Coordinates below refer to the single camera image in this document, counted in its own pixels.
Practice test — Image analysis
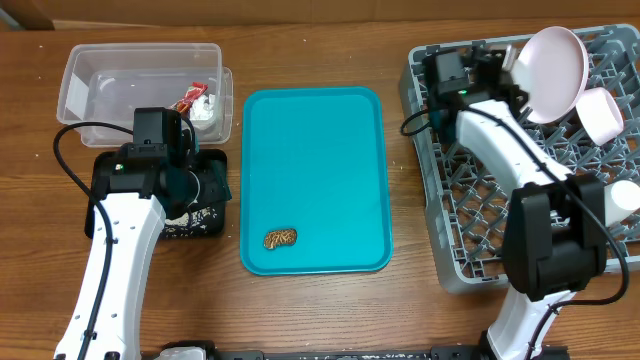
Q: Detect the large white plate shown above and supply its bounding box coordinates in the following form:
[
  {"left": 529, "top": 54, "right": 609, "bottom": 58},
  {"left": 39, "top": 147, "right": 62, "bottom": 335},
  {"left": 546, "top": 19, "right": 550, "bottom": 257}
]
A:
[{"left": 510, "top": 26, "right": 589, "bottom": 124}]

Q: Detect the red snack wrapper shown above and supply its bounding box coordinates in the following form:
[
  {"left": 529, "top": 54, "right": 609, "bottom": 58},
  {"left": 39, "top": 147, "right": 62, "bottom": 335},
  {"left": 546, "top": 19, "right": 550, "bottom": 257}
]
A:
[{"left": 171, "top": 82, "right": 208, "bottom": 114}]

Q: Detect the small white plate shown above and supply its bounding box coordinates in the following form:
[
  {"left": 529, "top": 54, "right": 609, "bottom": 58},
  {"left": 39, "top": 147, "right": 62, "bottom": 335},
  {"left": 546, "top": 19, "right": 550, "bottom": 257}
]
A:
[{"left": 576, "top": 87, "right": 624, "bottom": 146}]

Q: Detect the white paper cup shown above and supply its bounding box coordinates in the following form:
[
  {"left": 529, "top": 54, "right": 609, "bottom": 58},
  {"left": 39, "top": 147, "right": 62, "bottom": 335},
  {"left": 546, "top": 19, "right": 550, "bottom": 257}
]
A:
[{"left": 604, "top": 180, "right": 640, "bottom": 227}]

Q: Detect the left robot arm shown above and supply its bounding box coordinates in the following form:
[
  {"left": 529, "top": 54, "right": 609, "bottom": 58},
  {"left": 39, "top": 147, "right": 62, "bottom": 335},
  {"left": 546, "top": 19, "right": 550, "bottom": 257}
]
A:
[{"left": 53, "top": 107, "right": 232, "bottom": 359}]

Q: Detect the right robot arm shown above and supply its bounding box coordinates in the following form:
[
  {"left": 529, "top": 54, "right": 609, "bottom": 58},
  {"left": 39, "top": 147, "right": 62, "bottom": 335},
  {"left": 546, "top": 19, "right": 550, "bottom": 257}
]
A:
[{"left": 422, "top": 47, "right": 610, "bottom": 359}]

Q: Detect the clear plastic waste bin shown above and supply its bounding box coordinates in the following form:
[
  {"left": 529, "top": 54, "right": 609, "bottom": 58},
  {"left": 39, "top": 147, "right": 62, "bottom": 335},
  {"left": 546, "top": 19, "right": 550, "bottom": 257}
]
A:
[{"left": 56, "top": 43, "right": 233, "bottom": 145}]

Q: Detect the black rectangular tray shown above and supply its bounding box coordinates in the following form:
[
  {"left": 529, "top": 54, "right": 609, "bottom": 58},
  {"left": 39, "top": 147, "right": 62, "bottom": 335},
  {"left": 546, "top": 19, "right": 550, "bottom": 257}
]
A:
[{"left": 90, "top": 146, "right": 231, "bottom": 238}]

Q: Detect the spilled white rice pile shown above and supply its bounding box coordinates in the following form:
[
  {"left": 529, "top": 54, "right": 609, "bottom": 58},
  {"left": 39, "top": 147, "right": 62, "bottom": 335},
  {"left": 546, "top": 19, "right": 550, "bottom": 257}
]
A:
[{"left": 161, "top": 206, "right": 224, "bottom": 238}]

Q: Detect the brown walnut-like food piece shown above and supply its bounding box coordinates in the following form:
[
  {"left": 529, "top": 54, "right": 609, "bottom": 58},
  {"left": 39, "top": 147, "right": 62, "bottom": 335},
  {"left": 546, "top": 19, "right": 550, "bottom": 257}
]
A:
[{"left": 263, "top": 229, "right": 297, "bottom": 250}]

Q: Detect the teal serving tray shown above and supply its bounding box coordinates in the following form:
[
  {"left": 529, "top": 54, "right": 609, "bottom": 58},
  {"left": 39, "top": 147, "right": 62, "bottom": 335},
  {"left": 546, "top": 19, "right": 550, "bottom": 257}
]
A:
[{"left": 240, "top": 86, "right": 394, "bottom": 276}]

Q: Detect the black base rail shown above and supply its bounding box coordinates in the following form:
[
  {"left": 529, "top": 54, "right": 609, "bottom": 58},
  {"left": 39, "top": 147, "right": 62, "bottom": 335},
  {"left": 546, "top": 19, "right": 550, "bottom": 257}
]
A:
[{"left": 142, "top": 340, "right": 571, "bottom": 360}]

